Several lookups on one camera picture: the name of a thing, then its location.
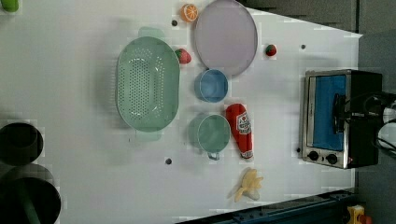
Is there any blue crate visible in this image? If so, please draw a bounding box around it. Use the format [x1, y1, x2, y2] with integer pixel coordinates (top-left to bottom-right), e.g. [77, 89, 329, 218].
[178, 190, 357, 224]

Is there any black cylinder upper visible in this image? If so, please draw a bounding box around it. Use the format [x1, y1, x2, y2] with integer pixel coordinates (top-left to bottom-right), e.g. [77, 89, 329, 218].
[0, 122, 44, 166]

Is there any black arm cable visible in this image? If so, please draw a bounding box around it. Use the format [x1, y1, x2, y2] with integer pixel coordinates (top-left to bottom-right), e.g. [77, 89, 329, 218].
[337, 91, 396, 157]

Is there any toy strawberry near colander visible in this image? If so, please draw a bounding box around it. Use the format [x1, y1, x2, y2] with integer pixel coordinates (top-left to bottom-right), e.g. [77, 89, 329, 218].
[175, 49, 191, 64]

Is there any peeled toy banana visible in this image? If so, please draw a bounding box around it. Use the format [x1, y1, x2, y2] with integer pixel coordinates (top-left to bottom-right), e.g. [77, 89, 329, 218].
[233, 168, 263, 203]

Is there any toy orange slice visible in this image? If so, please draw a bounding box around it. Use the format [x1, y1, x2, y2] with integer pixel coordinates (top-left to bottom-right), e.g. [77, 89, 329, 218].
[180, 4, 199, 22]

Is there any green mug with handle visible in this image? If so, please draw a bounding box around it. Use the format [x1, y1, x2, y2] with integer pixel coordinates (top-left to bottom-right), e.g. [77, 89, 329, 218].
[188, 113, 231, 161]

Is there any green plastic colander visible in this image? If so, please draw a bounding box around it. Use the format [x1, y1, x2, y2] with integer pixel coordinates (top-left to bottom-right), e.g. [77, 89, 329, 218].
[116, 27, 180, 142]

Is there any black toaster oven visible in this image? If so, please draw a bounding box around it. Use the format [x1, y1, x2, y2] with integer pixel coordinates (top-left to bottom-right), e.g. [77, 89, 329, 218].
[300, 69, 383, 169]

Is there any black cylinder lower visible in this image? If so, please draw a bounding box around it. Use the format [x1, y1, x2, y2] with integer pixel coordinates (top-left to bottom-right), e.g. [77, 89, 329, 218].
[1, 164, 62, 224]

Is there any toy strawberry near oven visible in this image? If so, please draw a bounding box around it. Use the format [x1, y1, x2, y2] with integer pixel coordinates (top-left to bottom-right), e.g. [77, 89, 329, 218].
[265, 45, 277, 57]

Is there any lavender oval plate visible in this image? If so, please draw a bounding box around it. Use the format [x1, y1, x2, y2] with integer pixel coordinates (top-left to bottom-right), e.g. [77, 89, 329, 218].
[194, 0, 258, 77]

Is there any blue plastic cup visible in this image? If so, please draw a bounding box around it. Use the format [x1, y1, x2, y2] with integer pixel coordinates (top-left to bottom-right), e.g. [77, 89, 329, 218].
[194, 69, 229, 103]

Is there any red ketchup bottle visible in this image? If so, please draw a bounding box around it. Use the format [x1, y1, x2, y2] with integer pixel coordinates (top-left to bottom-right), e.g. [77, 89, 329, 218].
[225, 104, 253, 160]

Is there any black cylinder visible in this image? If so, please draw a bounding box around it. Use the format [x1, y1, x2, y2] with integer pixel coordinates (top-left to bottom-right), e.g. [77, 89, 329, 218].
[0, 122, 44, 166]
[1, 164, 62, 224]

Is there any green cylinder toy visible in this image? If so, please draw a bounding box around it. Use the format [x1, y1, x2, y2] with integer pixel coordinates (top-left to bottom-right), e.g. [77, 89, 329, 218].
[0, 0, 20, 13]

